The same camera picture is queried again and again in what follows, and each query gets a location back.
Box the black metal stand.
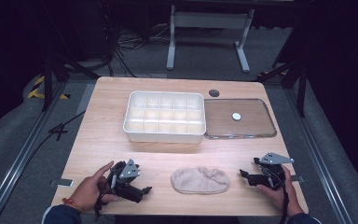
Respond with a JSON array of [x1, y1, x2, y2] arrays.
[[251, 58, 310, 119], [41, 50, 101, 113]]

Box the right hand-held gripper cable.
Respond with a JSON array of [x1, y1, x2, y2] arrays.
[[265, 169, 291, 224]]

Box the thin black floor cable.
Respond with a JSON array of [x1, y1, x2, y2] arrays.
[[27, 109, 87, 162]]

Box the hand-held gripper cable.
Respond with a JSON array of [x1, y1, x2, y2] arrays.
[[265, 169, 291, 224], [93, 174, 115, 218]]

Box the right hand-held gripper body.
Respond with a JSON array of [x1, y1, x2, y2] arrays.
[[251, 151, 296, 190]]

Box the aluminium floor rail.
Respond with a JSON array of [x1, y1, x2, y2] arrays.
[[286, 89, 352, 224], [0, 83, 69, 224]]

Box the white divided storage box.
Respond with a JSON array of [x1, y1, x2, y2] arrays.
[[123, 90, 207, 145]]

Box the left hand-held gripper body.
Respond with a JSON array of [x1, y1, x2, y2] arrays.
[[101, 158, 145, 204]]

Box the yellow black hazard tape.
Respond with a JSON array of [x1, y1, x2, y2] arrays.
[[26, 76, 71, 101]]

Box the bundle of floor cables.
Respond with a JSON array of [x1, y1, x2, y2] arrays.
[[103, 12, 176, 77]]

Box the person's right hand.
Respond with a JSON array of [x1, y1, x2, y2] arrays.
[[255, 164, 306, 218]]

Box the red bracelet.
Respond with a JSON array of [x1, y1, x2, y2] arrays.
[[62, 197, 85, 215]]

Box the left hand-held gripper cable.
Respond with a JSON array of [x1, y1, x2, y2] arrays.
[[93, 174, 115, 218]]

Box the white metal desk frame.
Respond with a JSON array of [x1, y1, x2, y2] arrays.
[[166, 4, 256, 75]]

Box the clear plastic lid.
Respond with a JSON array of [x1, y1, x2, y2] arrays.
[[203, 98, 278, 140]]

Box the person's left hand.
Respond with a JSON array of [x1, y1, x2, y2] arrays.
[[69, 160, 121, 215]]

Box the dark curtain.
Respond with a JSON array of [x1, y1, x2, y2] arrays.
[[0, 0, 49, 139], [304, 0, 358, 200]]

